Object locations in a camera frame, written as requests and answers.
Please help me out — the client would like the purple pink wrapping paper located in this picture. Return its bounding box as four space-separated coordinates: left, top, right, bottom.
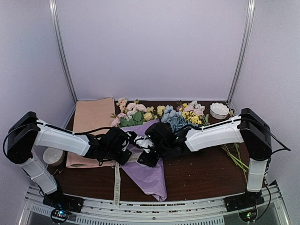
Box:
120 119 167 202

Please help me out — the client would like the yellow rose stem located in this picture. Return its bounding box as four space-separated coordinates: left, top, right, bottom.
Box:
143 105 166 122

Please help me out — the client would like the beige ribbon strip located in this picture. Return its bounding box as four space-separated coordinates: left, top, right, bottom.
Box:
113 162 121 208

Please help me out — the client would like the pink rose stem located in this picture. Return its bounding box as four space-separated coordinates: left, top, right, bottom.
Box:
111 97 147 128

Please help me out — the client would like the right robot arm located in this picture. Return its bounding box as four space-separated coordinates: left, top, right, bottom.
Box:
132 108 272 207

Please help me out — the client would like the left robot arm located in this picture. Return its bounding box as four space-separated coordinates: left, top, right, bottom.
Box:
3 111 137 208

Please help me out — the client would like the blue hydrangea flower stem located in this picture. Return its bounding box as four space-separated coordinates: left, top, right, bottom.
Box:
160 105 192 132

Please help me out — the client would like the small yellow flower spray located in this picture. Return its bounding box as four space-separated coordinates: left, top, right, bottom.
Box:
181 110 249 183

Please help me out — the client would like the beige wrapping paper stack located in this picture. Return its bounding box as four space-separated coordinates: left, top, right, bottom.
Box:
65 97 122 169

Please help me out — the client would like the white fluted dish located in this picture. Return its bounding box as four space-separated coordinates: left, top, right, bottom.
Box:
210 103 229 120

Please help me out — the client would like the black sleeved cable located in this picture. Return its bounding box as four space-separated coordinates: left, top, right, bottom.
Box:
37 119 115 136

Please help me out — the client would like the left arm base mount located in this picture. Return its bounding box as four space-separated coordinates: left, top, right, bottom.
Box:
43 195 84 224

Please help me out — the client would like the front aluminium rail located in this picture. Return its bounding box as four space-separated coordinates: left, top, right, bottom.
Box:
17 185 290 225

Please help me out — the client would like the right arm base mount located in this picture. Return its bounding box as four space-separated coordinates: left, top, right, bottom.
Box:
224 193 264 223

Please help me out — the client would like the left aluminium frame post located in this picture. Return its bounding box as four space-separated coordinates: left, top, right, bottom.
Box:
49 0 78 104

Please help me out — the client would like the aluminium frame post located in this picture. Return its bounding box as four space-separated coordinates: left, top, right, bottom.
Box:
226 0 255 105
49 0 78 104

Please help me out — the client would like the right aluminium frame post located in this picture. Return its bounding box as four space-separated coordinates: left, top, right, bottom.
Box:
226 0 255 105

